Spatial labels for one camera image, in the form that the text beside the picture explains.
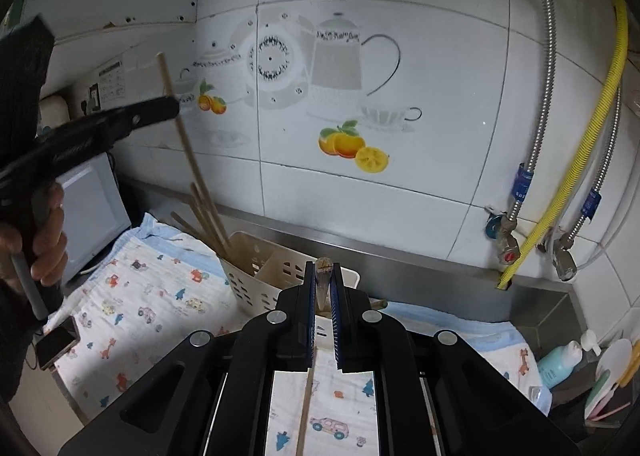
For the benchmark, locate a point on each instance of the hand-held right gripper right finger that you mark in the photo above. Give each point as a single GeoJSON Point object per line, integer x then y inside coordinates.
{"type": "Point", "coordinates": [337, 316]}

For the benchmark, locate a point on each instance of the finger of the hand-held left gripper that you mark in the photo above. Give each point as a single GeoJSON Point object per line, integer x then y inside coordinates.
{"type": "Point", "coordinates": [145, 113]}

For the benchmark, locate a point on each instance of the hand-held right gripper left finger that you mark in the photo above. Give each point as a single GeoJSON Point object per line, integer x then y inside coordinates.
{"type": "Point", "coordinates": [312, 316]}

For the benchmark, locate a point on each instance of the cream plastic utensil holder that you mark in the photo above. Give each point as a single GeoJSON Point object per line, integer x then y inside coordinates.
{"type": "Point", "coordinates": [250, 281]}

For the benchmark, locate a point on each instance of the person's left forearm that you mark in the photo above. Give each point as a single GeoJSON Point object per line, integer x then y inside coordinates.
{"type": "Point", "coordinates": [15, 336]}

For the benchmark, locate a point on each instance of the person's left hand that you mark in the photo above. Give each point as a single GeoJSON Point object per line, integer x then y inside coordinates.
{"type": "Point", "coordinates": [47, 251]}

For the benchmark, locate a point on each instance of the white appliance behind microwave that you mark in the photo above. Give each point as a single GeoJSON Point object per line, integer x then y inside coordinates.
{"type": "Point", "coordinates": [54, 113]}

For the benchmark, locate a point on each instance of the white microwave oven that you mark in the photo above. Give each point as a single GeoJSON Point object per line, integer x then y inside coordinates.
{"type": "Point", "coordinates": [92, 211]}

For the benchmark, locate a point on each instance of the printed cartoon blanket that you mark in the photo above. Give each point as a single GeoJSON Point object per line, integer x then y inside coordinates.
{"type": "Point", "coordinates": [150, 296]}

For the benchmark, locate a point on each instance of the metal valve with red knob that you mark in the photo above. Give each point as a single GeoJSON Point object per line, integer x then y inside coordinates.
{"type": "Point", "coordinates": [507, 241]}

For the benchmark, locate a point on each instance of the small clear plastic clip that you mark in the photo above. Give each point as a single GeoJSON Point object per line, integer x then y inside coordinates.
{"type": "Point", "coordinates": [536, 392]}

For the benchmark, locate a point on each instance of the white plastic object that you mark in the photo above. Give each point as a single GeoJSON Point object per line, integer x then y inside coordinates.
{"type": "Point", "coordinates": [62, 313]}

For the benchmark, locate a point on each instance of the teal pump bottle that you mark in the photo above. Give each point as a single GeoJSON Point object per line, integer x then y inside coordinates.
{"type": "Point", "coordinates": [560, 363]}

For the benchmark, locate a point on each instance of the plain metal valve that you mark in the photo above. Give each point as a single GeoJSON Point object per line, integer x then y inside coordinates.
{"type": "Point", "coordinates": [562, 261]}

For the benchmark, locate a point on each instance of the smartphone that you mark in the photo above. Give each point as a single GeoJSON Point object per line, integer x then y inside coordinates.
{"type": "Point", "coordinates": [56, 346]}

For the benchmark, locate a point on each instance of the pastel plastic plates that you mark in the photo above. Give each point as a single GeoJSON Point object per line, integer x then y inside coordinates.
{"type": "Point", "coordinates": [610, 376]}

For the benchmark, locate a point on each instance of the white wall label sticker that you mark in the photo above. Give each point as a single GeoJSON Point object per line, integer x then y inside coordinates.
{"type": "Point", "coordinates": [111, 81]}

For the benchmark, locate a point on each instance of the wall socket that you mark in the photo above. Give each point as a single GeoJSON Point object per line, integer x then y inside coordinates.
{"type": "Point", "coordinates": [91, 98]}

